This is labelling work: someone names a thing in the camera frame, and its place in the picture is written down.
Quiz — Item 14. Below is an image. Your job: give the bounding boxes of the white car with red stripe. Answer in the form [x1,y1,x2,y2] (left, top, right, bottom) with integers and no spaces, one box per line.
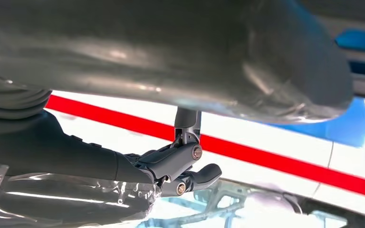
[44,91,365,221]

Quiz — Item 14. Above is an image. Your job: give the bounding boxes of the blue metal shelf rack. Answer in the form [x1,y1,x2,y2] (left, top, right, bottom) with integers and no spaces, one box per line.
[264,28,365,155]

